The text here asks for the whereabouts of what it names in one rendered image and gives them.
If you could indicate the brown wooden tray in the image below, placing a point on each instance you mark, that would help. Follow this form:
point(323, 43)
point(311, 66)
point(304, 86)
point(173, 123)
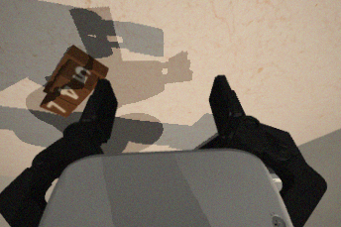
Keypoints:
point(81, 58)

